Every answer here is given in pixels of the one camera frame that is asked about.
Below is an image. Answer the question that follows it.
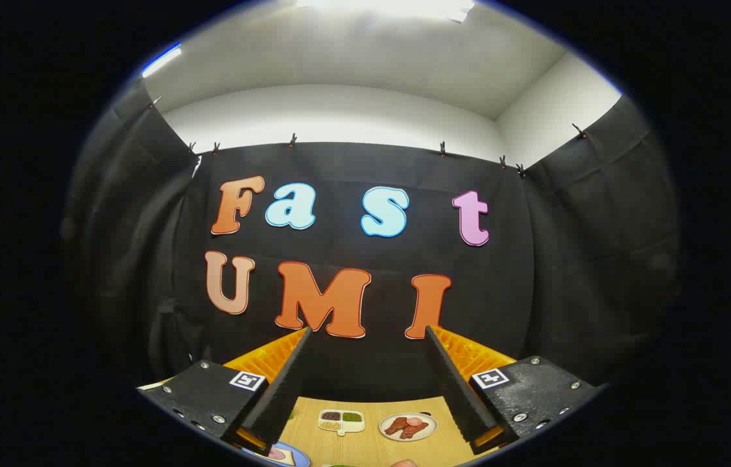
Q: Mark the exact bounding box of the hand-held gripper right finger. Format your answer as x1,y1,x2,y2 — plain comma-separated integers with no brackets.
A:
425,326,606,455

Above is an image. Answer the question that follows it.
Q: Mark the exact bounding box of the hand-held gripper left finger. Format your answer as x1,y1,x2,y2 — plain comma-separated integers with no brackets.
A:
137,328,313,456

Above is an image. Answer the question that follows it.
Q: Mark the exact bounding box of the white oval plate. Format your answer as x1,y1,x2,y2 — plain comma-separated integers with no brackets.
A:
379,413,438,442

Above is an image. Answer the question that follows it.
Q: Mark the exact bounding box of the white divided dish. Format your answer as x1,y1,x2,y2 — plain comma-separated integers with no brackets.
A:
318,409,366,436

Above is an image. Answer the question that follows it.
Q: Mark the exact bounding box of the blue plate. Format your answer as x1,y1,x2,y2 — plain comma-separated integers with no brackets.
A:
245,441,311,467

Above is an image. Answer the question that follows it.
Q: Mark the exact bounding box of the row of black cloth clips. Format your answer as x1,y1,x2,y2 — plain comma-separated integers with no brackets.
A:
148,96,590,179

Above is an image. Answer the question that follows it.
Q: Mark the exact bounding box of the ceiling light strip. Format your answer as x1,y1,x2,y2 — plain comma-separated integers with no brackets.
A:
141,44,183,78

